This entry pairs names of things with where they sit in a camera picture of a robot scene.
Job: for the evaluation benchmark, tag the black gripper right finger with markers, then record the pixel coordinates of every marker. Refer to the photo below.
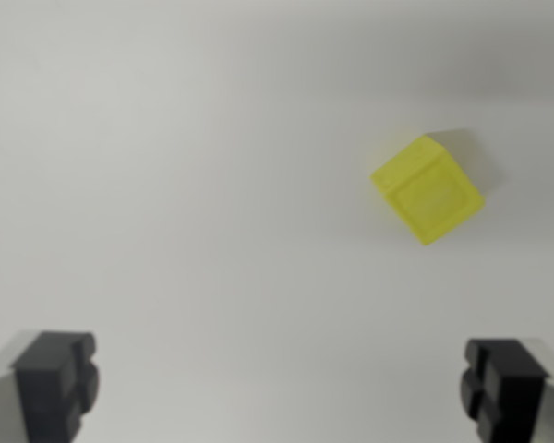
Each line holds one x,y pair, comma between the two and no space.
508,392

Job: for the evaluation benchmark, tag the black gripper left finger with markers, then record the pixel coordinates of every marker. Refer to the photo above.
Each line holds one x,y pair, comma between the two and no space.
51,387

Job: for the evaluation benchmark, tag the yellow cube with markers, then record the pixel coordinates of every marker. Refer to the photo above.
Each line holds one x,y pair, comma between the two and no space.
427,191

